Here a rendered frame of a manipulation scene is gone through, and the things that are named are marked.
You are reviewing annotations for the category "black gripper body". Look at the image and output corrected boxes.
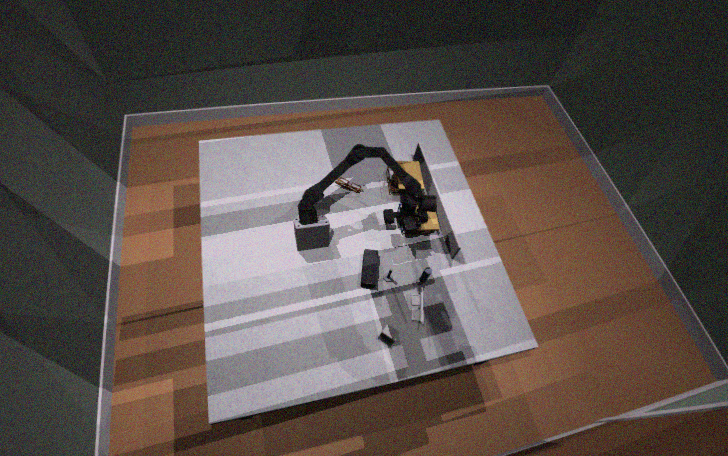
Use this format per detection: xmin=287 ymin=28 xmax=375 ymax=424
xmin=383 ymin=207 xmax=428 ymax=224

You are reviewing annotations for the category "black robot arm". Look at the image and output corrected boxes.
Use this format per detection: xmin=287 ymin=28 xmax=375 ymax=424
xmin=297 ymin=144 xmax=437 ymax=232

